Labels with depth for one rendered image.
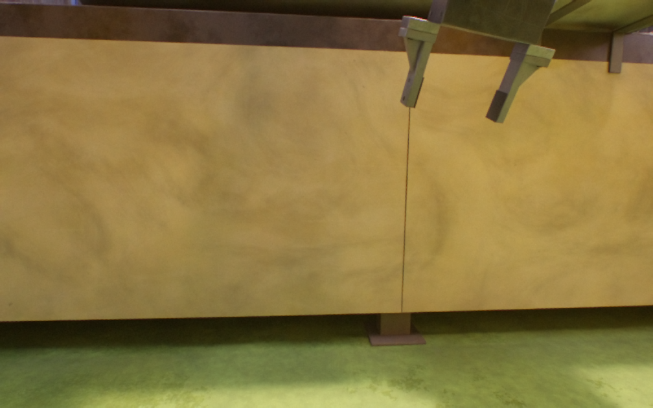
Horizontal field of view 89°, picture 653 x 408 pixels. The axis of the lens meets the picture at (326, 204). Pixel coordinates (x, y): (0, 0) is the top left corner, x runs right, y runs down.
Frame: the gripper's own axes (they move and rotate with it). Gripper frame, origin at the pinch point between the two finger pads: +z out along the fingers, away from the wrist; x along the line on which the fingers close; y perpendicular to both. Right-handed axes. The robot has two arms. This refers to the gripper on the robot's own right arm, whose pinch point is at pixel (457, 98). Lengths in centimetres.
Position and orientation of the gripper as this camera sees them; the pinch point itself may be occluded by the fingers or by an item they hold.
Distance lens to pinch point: 51.2
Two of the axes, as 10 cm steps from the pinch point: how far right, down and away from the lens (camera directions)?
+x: 9.8, 1.1, 1.8
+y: 1.0, 5.0, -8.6
